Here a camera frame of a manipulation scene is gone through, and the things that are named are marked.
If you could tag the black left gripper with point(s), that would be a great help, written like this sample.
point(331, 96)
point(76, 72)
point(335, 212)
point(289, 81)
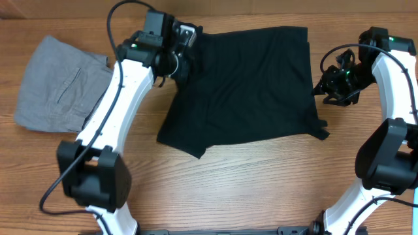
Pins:
point(184, 74)

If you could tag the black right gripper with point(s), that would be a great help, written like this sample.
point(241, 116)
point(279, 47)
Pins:
point(326, 86)

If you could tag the black t-shirt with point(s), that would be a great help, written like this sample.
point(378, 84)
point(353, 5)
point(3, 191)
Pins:
point(244, 86)

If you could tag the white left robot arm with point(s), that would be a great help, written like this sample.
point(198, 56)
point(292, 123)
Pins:
point(92, 169)

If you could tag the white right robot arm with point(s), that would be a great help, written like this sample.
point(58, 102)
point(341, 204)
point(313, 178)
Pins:
point(386, 164)

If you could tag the folded grey shorts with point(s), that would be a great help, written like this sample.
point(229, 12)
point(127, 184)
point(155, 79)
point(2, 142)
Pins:
point(61, 87)

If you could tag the light blue item right edge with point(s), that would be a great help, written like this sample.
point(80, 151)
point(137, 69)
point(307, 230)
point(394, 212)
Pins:
point(415, 214)

